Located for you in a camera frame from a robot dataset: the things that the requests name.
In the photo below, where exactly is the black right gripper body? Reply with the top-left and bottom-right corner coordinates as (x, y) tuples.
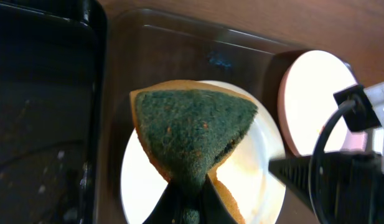
(309, 152), (384, 224)

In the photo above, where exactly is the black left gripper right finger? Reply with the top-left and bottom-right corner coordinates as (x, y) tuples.
(199, 175), (237, 224)

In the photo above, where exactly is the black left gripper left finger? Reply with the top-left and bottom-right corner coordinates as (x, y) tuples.
(143, 182), (181, 224)

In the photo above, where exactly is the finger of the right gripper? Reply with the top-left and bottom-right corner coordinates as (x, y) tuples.
(268, 156), (312, 208)

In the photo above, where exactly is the white plate with sauce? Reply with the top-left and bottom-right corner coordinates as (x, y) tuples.
(121, 98), (286, 224)

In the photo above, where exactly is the pink-rimmed plate with sauce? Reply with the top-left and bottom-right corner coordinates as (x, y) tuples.
(278, 50), (357, 156)

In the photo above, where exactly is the green and yellow sponge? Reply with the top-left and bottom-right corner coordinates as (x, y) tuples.
(129, 80), (258, 224)

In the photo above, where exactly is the black water tray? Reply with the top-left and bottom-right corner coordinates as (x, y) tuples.
(0, 0), (107, 223)

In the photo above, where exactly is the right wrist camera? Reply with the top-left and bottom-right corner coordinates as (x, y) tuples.
(333, 82), (384, 172)

